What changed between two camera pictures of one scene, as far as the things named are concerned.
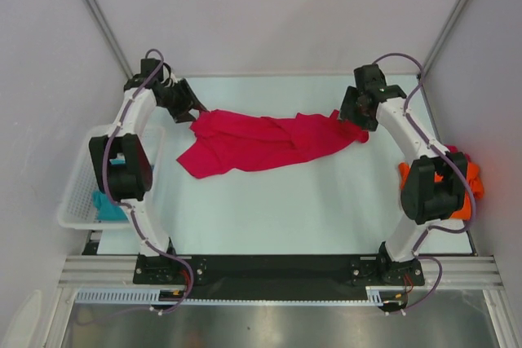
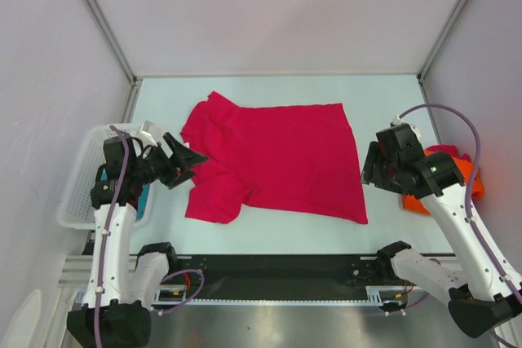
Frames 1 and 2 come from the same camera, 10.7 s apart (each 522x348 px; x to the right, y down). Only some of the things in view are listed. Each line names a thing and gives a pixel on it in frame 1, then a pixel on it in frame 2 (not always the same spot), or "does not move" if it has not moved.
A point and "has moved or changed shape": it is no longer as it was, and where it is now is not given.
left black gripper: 188,101 to 177,168
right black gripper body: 351,110 to 384,175
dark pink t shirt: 453,148 does not move
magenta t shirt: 223,140 has moved or changed shape
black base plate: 279,275 does not move
